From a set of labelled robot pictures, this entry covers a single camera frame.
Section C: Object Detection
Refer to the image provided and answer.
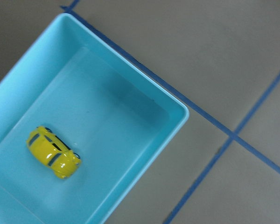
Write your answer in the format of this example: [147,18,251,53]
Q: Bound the yellow beetle toy car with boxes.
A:
[26,126,82,179]

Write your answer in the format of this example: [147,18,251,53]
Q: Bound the light blue plastic bin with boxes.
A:
[0,13,189,224]

